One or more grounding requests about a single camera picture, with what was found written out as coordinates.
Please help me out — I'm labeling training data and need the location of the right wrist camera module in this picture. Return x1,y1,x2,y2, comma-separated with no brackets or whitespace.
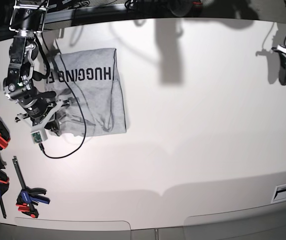
30,128,48,144

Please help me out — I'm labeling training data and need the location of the grey T-shirt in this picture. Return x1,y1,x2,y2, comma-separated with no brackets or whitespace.
45,48,126,137

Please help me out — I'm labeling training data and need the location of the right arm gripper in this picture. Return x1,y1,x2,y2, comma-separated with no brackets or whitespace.
18,97,60,137

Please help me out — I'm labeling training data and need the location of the right arm black robot arm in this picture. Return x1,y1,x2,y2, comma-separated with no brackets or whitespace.
3,0,78,143

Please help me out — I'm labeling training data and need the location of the blue black bar clamp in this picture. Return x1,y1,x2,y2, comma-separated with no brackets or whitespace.
12,156,50,219

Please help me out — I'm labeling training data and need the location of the black right camera cable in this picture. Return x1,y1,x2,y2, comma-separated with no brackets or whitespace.
38,34,87,160

